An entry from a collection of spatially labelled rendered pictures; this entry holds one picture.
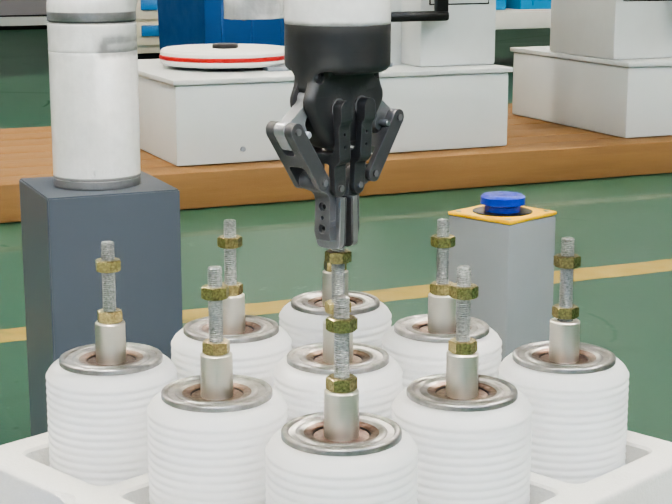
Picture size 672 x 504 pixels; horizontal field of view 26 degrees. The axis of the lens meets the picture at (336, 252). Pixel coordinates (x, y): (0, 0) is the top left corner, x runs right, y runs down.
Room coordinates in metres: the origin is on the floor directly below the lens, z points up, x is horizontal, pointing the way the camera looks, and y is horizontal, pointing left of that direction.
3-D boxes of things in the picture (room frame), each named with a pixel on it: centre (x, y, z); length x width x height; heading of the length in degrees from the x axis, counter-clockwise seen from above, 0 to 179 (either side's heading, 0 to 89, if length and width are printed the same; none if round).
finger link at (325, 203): (1.02, 0.01, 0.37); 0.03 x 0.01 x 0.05; 140
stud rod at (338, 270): (1.03, 0.00, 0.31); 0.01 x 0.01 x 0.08
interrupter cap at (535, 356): (1.03, -0.17, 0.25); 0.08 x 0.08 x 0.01
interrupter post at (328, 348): (1.03, 0.00, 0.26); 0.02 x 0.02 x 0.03
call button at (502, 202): (1.29, -0.15, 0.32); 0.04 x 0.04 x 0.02
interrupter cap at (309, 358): (1.03, 0.00, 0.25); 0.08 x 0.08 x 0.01
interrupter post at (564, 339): (1.03, -0.17, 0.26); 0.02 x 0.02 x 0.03
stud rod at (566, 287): (1.03, -0.17, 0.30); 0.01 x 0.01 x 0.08
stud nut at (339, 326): (0.87, 0.00, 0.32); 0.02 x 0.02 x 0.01; 61
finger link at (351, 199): (1.04, -0.01, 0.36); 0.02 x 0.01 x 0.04; 50
